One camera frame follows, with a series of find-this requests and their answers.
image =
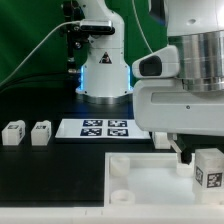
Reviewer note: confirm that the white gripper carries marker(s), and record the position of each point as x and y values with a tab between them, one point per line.
162	105

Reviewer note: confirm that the white marker board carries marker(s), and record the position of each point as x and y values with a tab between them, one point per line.
100	128

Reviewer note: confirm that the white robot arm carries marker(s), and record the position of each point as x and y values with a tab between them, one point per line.
195	27

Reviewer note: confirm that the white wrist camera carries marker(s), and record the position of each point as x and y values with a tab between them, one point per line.
164	63

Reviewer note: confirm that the silver background camera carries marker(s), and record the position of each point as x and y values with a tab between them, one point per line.
97	27

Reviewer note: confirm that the white front fence rail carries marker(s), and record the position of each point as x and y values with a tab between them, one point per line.
115	215

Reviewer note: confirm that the white square table top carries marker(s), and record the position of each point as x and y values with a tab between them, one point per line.
155	179

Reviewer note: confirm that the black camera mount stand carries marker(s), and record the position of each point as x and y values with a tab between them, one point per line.
74	37

